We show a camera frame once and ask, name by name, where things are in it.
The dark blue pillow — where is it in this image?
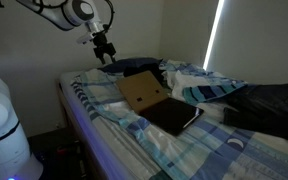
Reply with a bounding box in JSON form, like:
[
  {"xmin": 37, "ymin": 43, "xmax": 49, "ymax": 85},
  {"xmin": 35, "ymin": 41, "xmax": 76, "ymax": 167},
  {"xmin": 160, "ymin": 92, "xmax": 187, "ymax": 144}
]
[{"xmin": 100, "ymin": 57, "xmax": 161, "ymax": 73}]

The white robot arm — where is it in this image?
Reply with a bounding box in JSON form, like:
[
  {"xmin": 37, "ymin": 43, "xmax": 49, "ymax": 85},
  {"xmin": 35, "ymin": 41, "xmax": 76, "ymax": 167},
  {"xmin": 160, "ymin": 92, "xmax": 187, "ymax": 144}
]
[{"xmin": 0, "ymin": 0, "xmax": 116, "ymax": 180}]

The white mattress with bed frame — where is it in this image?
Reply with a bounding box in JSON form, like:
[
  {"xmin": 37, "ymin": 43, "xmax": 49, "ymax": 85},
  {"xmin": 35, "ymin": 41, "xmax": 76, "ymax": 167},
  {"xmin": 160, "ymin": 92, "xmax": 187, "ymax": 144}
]
[{"xmin": 56, "ymin": 71, "xmax": 135, "ymax": 180}]

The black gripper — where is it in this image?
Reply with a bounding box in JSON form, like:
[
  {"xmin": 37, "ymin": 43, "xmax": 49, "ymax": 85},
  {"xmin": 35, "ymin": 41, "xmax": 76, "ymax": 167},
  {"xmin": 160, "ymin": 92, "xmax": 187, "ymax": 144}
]
[{"xmin": 93, "ymin": 34, "xmax": 116, "ymax": 65}]

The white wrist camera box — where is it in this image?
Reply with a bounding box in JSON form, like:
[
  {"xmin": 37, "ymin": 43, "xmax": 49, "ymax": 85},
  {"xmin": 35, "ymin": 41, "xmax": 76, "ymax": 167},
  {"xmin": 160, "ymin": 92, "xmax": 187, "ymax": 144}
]
[{"xmin": 76, "ymin": 32, "xmax": 94, "ymax": 44}]

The blue plaid duvet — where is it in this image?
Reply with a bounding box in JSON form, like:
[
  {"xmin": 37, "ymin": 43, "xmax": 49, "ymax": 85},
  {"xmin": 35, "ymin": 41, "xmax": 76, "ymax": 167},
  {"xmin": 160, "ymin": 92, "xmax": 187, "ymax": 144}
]
[{"xmin": 71, "ymin": 60, "xmax": 288, "ymax": 180}]

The white window blind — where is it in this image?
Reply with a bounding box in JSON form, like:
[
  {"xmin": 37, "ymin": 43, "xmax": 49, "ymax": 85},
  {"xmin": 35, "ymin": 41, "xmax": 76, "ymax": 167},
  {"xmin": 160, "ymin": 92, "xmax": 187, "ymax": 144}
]
[{"xmin": 207, "ymin": 0, "xmax": 288, "ymax": 84}]

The black garment on bed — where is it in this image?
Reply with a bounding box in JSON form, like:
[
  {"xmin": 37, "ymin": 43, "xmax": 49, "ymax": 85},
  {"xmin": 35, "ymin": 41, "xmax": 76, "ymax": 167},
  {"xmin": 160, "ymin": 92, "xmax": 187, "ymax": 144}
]
[{"xmin": 223, "ymin": 84, "xmax": 288, "ymax": 140}]

